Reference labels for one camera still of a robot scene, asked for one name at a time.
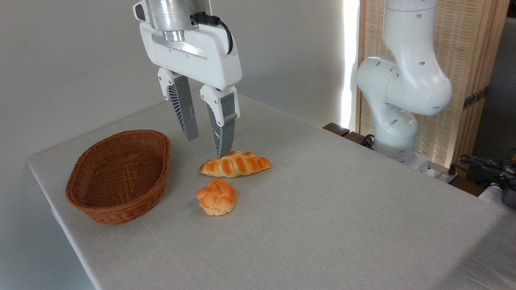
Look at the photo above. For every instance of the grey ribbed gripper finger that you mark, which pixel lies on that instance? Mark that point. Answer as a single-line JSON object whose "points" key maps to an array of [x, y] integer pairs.
{"points": [[184, 108], [225, 121]]}

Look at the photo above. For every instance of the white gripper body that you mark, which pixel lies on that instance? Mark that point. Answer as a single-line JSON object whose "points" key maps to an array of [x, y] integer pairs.
{"points": [[209, 64]]}

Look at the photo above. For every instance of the round knotted bread bun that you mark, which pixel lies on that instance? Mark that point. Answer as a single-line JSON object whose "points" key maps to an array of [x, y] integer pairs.
{"points": [[217, 197]]}

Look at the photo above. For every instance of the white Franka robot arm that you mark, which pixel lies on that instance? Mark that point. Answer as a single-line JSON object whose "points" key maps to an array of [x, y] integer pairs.
{"points": [[407, 80]]}

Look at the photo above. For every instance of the long braided bread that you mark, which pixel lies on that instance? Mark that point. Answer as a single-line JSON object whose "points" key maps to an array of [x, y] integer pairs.
{"points": [[236, 164]]}

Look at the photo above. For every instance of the brown wicker basket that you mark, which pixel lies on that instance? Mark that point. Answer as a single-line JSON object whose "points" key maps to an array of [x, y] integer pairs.
{"points": [[117, 177]]}

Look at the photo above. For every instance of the dark brown wooden furniture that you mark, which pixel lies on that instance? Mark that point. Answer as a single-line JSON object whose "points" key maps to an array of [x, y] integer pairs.
{"points": [[336, 129]]}

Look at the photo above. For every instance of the grey tablecloth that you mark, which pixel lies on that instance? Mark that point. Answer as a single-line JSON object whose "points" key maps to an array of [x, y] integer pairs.
{"points": [[302, 225]]}

